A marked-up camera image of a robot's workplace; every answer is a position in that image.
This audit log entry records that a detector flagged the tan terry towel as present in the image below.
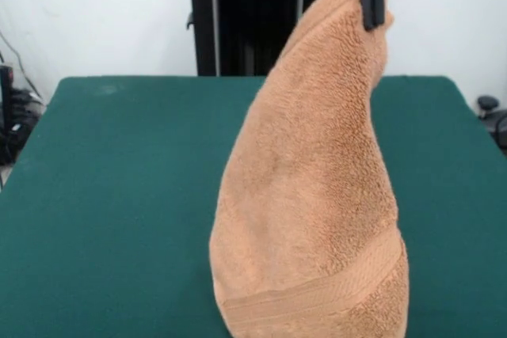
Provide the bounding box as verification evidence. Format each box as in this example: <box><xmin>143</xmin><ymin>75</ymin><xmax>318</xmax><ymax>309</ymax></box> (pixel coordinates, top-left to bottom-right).
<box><xmin>208</xmin><ymin>0</ymin><xmax>410</xmax><ymax>338</ymax></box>

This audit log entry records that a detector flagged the dark green table cloth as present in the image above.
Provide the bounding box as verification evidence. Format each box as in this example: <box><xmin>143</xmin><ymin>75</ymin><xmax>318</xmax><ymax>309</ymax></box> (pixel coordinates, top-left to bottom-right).
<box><xmin>0</xmin><ymin>74</ymin><xmax>507</xmax><ymax>338</ymax></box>

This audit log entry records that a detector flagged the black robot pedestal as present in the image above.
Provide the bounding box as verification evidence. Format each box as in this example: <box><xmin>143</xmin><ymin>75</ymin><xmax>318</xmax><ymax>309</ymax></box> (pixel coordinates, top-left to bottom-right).
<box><xmin>173</xmin><ymin>0</ymin><xmax>353</xmax><ymax>77</ymax></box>

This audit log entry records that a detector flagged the grey wall cable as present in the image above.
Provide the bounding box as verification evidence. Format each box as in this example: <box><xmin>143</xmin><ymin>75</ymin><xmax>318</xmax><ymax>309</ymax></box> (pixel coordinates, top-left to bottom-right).
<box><xmin>0</xmin><ymin>31</ymin><xmax>43</xmax><ymax>101</ymax></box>

